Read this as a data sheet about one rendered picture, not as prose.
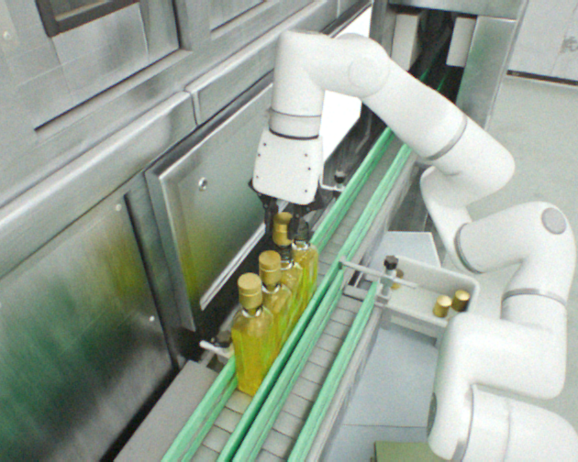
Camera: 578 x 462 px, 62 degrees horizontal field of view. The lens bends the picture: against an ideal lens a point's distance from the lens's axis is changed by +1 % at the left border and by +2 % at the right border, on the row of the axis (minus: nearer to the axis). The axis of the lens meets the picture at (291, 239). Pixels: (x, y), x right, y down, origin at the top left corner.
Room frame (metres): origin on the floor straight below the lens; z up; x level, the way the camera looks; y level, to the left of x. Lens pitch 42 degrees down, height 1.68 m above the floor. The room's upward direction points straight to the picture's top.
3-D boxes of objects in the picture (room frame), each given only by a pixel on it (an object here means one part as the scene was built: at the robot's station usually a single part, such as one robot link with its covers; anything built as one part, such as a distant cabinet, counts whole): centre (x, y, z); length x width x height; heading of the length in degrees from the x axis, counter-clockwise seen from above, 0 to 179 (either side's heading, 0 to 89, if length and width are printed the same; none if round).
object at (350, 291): (0.71, -0.16, 0.85); 0.09 x 0.04 x 0.07; 64
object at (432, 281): (0.76, -0.32, 0.80); 0.22 x 0.17 x 0.09; 64
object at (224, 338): (0.51, 0.13, 0.94); 0.07 x 0.04 x 0.13; 64
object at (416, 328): (0.77, -0.30, 0.79); 0.27 x 0.17 x 0.08; 64
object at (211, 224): (0.94, -0.01, 1.15); 0.90 x 0.03 x 0.34; 154
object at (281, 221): (0.59, 0.01, 1.17); 0.04 x 0.04 x 0.04
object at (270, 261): (0.54, 0.03, 1.14); 0.04 x 0.04 x 0.04
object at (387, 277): (0.70, -0.18, 0.95); 0.17 x 0.03 x 0.12; 64
